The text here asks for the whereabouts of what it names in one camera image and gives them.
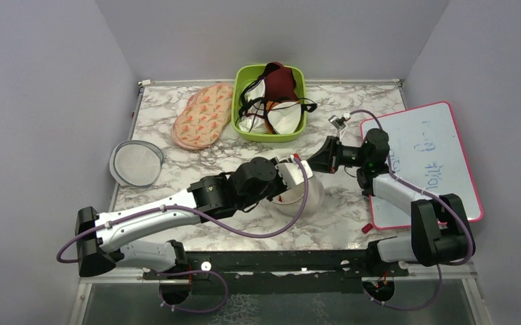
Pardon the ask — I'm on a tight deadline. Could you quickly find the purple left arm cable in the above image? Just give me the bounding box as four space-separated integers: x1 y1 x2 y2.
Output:
55 158 311 265

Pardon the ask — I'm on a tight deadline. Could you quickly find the white bra with black straps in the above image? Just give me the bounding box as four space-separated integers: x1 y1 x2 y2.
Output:
235 79 269 134

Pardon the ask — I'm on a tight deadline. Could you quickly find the maroon bra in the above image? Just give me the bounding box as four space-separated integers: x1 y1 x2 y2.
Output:
257 62 298 102

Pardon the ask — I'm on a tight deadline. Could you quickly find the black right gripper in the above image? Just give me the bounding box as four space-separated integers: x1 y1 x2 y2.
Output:
306 135 369 173

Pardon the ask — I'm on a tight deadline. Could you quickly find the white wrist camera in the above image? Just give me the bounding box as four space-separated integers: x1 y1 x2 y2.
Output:
328 113 351 132
275 154 314 190

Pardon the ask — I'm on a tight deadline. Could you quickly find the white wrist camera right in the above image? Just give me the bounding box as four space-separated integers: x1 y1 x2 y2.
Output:
328 113 351 132

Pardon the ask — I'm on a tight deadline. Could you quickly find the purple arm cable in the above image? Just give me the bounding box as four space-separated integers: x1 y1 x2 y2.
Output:
349 109 475 266
55 158 311 265

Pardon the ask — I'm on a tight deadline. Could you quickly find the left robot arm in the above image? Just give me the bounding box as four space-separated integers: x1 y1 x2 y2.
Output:
75 157 313 278

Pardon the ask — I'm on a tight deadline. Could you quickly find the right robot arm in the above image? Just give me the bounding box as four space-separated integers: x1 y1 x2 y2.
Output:
308 128 475 276

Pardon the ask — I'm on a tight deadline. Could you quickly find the red marker cap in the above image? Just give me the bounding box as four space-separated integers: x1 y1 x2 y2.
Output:
361 223 373 234

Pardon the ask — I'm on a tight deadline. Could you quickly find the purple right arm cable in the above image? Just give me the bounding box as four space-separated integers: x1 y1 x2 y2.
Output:
349 109 475 266

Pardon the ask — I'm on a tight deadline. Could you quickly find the pink framed whiteboard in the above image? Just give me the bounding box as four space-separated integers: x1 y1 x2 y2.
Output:
361 102 484 222

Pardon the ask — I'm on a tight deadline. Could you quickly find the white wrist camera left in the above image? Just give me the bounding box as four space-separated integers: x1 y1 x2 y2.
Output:
275 154 314 190

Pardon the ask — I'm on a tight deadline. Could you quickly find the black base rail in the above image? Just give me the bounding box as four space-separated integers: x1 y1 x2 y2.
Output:
142 249 409 295

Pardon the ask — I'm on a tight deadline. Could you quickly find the grey rimmed round laundry bag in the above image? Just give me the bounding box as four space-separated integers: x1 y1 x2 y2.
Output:
109 140 164 188

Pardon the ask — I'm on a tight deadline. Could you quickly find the green plastic basin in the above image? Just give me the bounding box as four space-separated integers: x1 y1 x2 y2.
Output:
231 64 309 144

